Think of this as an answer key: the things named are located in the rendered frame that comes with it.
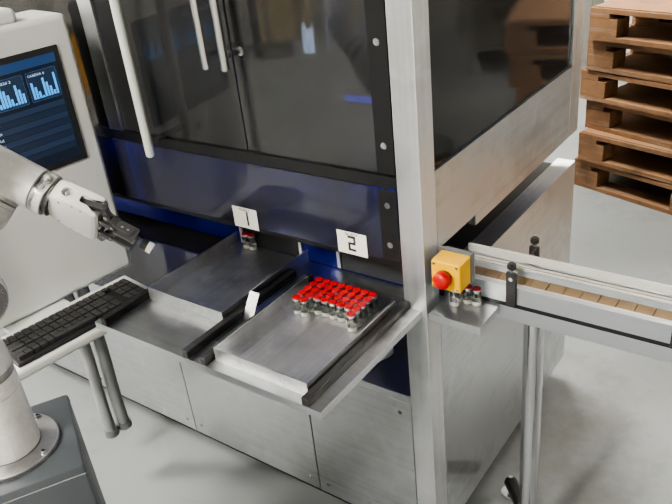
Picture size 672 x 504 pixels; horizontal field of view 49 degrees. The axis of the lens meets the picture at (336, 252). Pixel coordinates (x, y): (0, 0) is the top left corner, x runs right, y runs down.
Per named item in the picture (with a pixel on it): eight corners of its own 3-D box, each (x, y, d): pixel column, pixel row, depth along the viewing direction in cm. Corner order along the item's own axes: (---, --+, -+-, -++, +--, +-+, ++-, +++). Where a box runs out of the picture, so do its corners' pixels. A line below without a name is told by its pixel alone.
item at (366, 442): (185, 260, 394) (149, 102, 352) (562, 373, 282) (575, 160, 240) (24, 362, 325) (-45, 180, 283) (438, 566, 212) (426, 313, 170)
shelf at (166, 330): (226, 244, 216) (225, 238, 215) (437, 301, 178) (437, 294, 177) (96, 328, 183) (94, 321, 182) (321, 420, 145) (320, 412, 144)
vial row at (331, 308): (303, 304, 179) (301, 288, 176) (364, 323, 169) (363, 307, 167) (297, 309, 177) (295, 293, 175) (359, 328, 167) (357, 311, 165)
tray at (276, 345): (308, 287, 186) (306, 275, 184) (395, 313, 172) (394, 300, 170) (215, 360, 162) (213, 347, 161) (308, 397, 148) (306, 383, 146)
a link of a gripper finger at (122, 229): (109, 206, 138) (141, 223, 139) (108, 215, 141) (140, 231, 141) (100, 219, 136) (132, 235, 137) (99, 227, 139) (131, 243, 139)
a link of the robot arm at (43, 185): (51, 161, 138) (65, 168, 139) (52, 186, 146) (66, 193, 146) (24, 192, 134) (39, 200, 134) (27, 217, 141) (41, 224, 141)
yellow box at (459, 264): (446, 272, 170) (445, 245, 167) (474, 279, 166) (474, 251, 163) (430, 287, 165) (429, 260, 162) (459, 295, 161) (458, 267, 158)
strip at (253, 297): (254, 310, 179) (250, 290, 176) (263, 313, 177) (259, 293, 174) (214, 340, 169) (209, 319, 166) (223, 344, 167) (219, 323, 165)
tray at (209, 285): (237, 241, 212) (235, 231, 211) (309, 260, 198) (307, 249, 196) (150, 299, 189) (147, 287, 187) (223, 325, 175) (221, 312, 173)
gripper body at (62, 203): (59, 166, 138) (113, 194, 139) (60, 195, 147) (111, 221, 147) (36, 195, 134) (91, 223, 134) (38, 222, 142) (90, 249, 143)
